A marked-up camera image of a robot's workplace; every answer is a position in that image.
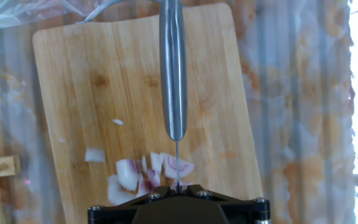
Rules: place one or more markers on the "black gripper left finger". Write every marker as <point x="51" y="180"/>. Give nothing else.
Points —
<point x="113" y="213"/>

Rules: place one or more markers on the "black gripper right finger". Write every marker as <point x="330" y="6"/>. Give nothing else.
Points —
<point x="247" y="211"/>

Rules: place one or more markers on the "red onion wedge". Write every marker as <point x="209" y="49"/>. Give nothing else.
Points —
<point x="126" y="174"/>

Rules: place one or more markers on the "steel cleaver knife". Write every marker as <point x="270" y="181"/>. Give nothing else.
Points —
<point x="173" y="77"/>

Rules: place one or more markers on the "clear bag of onions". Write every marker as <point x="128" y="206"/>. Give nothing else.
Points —
<point x="17" y="12"/>

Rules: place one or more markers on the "chopped onion piece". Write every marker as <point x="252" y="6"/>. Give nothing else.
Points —
<point x="95" y="155"/>

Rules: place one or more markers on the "tiny onion bit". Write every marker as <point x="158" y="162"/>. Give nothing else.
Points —
<point x="118" y="121"/>
<point x="62" y="140"/>

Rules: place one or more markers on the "clear plastic table sheet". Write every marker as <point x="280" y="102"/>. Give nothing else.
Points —
<point x="306" y="109"/>

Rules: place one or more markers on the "bamboo cutting board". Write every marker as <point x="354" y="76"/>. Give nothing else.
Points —
<point x="104" y="77"/>

